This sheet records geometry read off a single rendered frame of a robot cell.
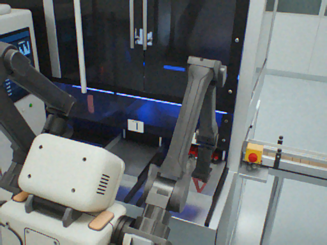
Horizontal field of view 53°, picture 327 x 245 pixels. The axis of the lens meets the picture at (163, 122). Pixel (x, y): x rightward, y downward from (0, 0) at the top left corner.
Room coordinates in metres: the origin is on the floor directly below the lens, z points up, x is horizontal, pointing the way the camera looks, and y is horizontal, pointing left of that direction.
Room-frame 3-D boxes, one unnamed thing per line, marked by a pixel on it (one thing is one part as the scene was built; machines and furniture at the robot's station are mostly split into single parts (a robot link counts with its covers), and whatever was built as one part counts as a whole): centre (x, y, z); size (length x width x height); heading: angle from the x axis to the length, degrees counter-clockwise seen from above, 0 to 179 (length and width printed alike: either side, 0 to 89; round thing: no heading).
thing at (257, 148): (1.30, -0.42, 1.00); 0.08 x 0.07 x 0.07; 160
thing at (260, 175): (1.34, -0.45, 0.87); 0.14 x 0.13 x 0.02; 160
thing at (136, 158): (1.39, 0.17, 0.90); 0.34 x 0.26 x 0.04; 160
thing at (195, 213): (1.27, 0.03, 0.87); 0.70 x 0.48 x 0.02; 70
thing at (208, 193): (1.28, -0.15, 0.90); 0.34 x 0.26 x 0.04; 160
